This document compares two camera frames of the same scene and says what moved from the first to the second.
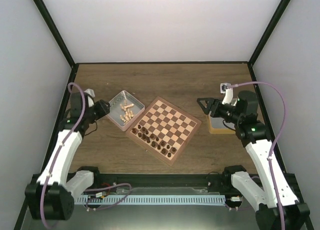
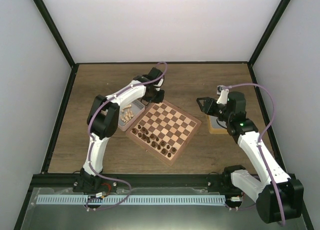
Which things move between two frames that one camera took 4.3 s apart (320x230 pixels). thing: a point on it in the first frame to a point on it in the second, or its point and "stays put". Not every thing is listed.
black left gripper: x=104 y=110 to x=159 y=99
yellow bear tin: x=218 y=125 stays put
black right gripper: x=212 y=101 stays put
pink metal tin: x=124 y=110 stays put
